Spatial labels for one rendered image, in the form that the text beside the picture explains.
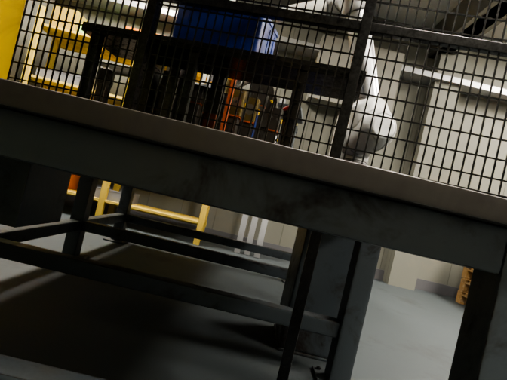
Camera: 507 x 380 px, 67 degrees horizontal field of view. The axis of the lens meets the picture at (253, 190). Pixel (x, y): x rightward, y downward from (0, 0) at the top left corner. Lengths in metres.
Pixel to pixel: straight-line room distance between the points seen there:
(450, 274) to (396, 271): 0.74
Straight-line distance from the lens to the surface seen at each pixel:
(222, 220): 4.43
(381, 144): 1.59
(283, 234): 4.45
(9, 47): 1.47
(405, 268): 4.60
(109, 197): 4.04
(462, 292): 4.74
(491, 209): 0.69
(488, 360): 0.78
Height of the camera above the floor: 0.61
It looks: 1 degrees up
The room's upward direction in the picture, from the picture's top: 13 degrees clockwise
